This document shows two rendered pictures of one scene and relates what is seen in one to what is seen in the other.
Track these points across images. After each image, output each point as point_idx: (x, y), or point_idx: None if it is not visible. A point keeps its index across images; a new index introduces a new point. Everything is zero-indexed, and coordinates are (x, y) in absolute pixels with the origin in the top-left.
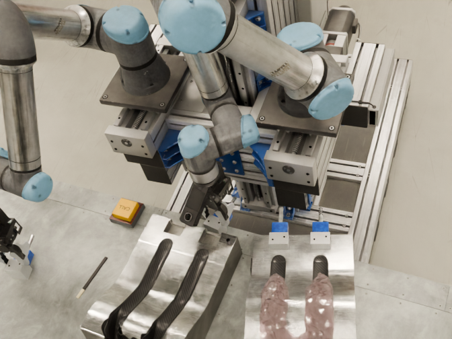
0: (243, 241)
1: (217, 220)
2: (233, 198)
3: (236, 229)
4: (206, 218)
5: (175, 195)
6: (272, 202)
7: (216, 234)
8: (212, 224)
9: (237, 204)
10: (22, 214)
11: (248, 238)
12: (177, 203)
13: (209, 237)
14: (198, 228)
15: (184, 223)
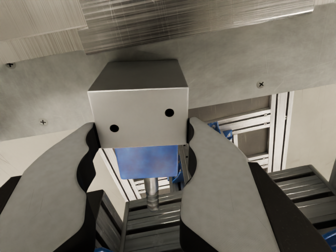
0: (34, 97)
1: (127, 132)
2: (152, 207)
3: (92, 121)
4: (185, 118)
5: (289, 107)
6: (181, 147)
7: (12, 51)
8: (137, 103)
9: (222, 125)
10: None
11: (30, 113)
12: (284, 100)
13: (68, 8)
14: (150, 14)
15: (285, 57)
